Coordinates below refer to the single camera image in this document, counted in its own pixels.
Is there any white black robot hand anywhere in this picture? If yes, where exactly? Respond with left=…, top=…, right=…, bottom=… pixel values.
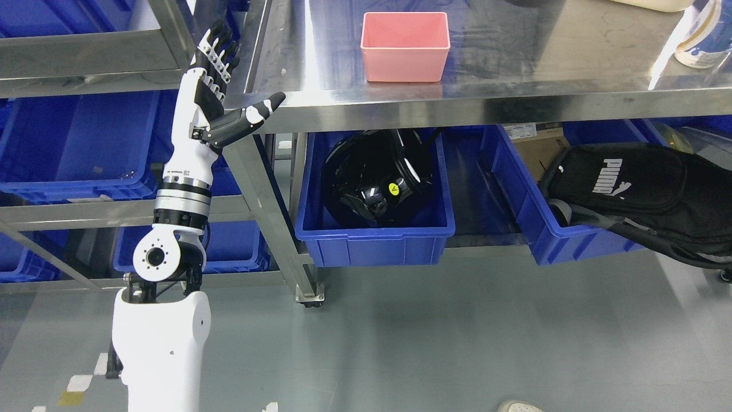
left=163, top=20, right=286, bottom=180

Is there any blue shelf bin upper left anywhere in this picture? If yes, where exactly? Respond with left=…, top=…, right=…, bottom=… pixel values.
left=1, top=90, right=177, bottom=204

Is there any stainless steel table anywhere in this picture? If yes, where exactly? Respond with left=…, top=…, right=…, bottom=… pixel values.
left=223, top=0, right=732, bottom=308

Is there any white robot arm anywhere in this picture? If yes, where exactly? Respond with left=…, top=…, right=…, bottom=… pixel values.
left=112, top=161, right=213, bottom=411

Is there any white shoe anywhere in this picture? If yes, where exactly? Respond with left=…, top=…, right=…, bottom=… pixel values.
left=497, top=399, right=544, bottom=412

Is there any blue bin with bag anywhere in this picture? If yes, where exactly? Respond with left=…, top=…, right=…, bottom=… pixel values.
left=480, top=119, right=669, bottom=266

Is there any black helmet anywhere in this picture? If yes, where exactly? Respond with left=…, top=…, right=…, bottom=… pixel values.
left=320, top=129, right=436, bottom=228

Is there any pink plastic storage box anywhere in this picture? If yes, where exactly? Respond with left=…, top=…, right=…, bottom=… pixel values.
left=360, top=11, right=451, bottom=83

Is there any blue shelf bin lower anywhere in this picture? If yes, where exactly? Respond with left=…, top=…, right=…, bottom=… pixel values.
left=112, top=221, right=271, bottom=274

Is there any white blue bottle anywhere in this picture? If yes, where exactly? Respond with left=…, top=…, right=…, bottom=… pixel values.
left=674, top=1, right=731, bottom=69

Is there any blue bin with helmet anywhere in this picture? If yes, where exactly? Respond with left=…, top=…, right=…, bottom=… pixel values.
left=295, top=128, right=456, bottom=268

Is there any black Puma bag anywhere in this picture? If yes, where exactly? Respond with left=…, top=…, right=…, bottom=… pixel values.
left=539, top=142, right=731, bottom=271

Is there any cardboard box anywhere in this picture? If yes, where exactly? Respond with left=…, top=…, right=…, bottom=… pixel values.
left=502, top=122, right=571, bottom=183

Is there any blue shelf bin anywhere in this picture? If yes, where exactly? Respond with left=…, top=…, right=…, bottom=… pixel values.
left=1, top=90, right=177, bottom=204
left=112, top=221, right=271, bottom=274

